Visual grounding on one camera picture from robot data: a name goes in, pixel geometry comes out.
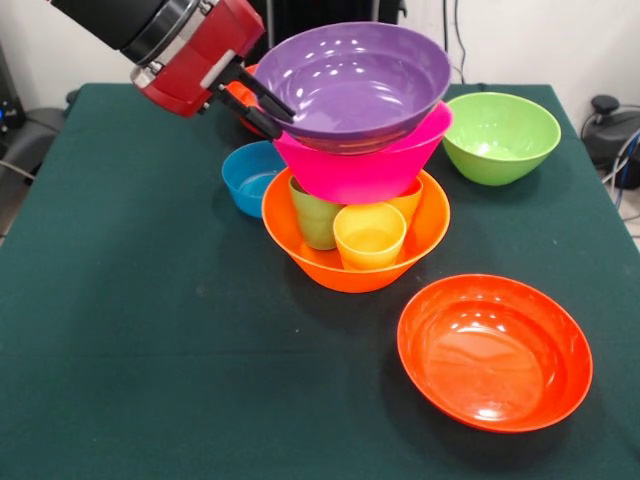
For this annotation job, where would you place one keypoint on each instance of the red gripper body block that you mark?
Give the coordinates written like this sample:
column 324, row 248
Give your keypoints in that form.
column 200, row 65

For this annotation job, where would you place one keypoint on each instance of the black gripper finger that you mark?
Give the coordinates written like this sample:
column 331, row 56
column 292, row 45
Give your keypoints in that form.
column 250, row 117
column 267, row 97

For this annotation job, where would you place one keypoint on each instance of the red plastic bowl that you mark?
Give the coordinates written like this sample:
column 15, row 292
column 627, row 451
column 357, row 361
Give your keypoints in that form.
column 490, row 360
column 240, row 95

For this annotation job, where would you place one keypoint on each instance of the purple plastic bowl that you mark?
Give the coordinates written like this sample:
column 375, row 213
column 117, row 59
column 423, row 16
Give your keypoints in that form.
column 360, row 85

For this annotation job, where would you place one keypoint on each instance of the pink plastic bowl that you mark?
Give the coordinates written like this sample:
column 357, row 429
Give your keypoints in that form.
column 360, row 170

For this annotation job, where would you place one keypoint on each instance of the green plastic cup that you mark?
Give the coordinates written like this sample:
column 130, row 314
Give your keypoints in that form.
column 315, row 220

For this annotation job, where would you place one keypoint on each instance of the orange plastic cup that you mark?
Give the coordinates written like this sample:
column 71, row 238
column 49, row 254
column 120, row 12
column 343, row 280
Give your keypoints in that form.
column 407, row 202

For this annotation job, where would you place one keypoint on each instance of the yellow plastic cup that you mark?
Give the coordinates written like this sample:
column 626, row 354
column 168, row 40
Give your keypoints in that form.
column 370, row 245

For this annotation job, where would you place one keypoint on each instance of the orange plastic bowl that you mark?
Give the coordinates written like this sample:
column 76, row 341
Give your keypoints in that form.
column 430, row 220

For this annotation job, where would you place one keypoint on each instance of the black computer tower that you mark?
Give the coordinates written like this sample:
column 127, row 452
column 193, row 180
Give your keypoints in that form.
column 7, row 85

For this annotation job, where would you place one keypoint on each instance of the blue plastic bowl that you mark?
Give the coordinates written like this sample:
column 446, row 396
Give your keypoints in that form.
column 245, row 175

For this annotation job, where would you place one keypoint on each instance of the dark green table cloth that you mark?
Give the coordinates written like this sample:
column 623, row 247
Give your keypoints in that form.
column 150, row 300

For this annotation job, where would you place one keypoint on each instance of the green plastic bowl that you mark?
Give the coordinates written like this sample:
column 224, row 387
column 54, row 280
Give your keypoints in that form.
column 500, row 145

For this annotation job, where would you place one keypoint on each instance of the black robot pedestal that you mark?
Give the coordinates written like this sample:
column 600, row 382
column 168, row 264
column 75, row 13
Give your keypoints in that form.
column 325, row 12

